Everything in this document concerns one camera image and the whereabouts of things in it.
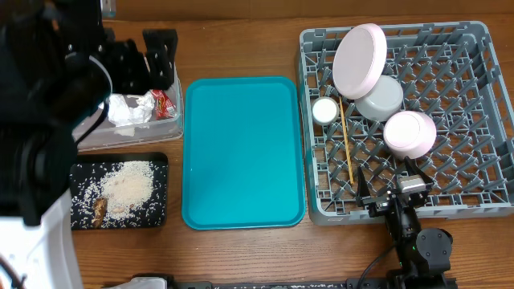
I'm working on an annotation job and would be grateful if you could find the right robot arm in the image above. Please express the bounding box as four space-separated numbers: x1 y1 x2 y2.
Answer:
356 157 458 288

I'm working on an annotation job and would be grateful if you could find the pink shallow bowl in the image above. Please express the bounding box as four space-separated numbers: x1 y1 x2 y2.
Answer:
383 111 437 159

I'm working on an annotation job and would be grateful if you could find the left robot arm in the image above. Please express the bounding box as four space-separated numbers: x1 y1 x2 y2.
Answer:
1 0 177 288

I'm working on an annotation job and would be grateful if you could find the teal serving tray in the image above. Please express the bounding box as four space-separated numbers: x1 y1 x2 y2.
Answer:
182 76 306 230

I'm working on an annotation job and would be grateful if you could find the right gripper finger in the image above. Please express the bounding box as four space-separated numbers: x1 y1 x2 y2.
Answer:
403 157 433 191
356 167 371 207

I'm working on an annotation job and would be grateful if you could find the red snack wrapper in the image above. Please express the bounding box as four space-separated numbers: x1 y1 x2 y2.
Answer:
150 90 177 120

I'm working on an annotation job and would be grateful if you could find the grey dishwasher rack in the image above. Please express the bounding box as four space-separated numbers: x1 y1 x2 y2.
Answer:
298 21 513 226

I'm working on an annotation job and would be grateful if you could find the black plastic tray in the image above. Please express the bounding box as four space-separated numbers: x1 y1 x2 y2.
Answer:
68 151 169 230

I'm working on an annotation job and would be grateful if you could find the white tissue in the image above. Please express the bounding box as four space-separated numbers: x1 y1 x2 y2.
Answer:
108 91 155 136

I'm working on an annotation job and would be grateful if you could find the clear plastic waste bin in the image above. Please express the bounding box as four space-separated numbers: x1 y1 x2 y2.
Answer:
78 77 184 151

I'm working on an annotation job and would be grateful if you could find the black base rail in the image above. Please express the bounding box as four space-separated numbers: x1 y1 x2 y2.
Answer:
104 275 402 289

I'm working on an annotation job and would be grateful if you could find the wooden chopstick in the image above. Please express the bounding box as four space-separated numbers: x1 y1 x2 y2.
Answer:
338 96 354 185

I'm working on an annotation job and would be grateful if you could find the white rice with food scrap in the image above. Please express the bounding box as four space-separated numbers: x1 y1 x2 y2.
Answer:
71 160 168 229

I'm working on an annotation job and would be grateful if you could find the white cup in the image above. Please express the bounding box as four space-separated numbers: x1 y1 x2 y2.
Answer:
312 97 340 126

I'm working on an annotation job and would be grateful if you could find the pink round plate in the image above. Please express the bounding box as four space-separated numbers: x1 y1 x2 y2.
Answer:
332 23 387 100

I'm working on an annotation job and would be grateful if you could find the grey bowl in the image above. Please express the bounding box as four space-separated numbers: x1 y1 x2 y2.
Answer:
354 75 403 122

